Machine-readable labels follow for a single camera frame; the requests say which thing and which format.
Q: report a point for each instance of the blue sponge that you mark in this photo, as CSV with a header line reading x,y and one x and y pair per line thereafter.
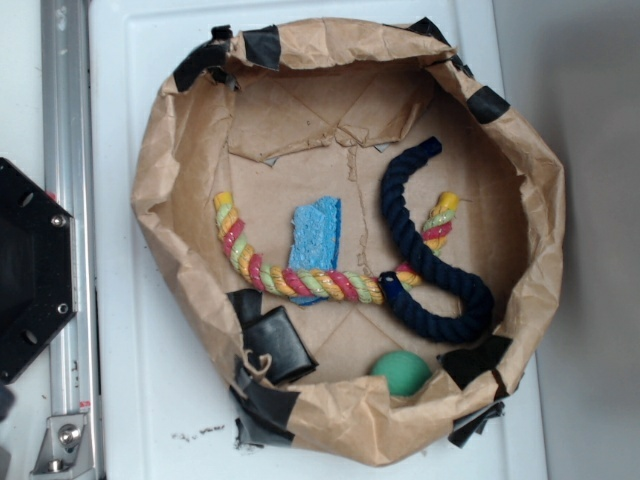
x,y
316,235

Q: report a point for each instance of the brown paper bag bin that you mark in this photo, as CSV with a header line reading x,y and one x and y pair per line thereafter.
x,y
252,125

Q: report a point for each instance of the black rectangular block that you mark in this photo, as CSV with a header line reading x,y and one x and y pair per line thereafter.
x,y
275,335

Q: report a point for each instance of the green ball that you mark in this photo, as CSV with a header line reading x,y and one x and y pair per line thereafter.
x,y
405,372

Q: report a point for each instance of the aluminium extrusion rail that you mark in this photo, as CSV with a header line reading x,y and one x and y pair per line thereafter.
x,y
74,352

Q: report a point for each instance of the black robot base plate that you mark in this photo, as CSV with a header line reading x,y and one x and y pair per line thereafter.
x,y
37,285

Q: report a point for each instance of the metal corner bracket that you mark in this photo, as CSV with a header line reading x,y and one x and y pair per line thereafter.
x,y
65,452

